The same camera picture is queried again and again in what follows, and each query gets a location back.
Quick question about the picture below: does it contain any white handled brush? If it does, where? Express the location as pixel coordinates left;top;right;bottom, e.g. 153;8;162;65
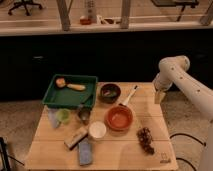
119;85;138;106

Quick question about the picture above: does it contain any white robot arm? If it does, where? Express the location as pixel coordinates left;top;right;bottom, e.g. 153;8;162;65
153;55;213;171

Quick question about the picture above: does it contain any white paper cup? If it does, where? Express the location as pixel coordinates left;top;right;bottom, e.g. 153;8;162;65
89;121;107;139

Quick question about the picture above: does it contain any small metal cup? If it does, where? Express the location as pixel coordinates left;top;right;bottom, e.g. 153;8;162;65
78;109;90;125

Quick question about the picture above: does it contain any green plastic cup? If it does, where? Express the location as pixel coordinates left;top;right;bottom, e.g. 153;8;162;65
56;109;70;124

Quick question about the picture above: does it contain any dark grape bunch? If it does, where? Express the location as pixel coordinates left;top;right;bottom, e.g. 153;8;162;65
137;127;155;155

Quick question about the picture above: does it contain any orange clay bowl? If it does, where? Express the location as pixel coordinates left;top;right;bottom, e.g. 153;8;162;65
105;105;133;131

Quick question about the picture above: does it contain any dark brown bowl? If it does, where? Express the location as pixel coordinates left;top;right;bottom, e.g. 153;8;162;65
99;83;121;104

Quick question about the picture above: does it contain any wooden block eraser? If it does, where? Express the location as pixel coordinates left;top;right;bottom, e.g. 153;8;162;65
64;127;88;150

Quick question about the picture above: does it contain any blue grey sponge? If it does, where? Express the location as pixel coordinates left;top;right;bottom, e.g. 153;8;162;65
78;138;93;166

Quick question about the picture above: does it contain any green plastic tray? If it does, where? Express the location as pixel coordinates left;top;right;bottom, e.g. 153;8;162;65
43;74;98;109

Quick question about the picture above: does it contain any clear plastic bag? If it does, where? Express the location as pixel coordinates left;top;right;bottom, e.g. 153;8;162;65
47;108;60;129

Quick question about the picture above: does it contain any red object on shelf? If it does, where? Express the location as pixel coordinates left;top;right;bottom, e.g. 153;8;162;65
79;17;92;25

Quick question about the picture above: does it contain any black office chair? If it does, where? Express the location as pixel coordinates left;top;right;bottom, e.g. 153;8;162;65
8;0;43;16

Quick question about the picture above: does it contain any black stand at left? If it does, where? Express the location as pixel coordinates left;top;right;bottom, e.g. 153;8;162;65
0;137;24;171

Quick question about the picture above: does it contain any black floor cable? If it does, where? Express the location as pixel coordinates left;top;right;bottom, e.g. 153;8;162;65
169;132;208;171

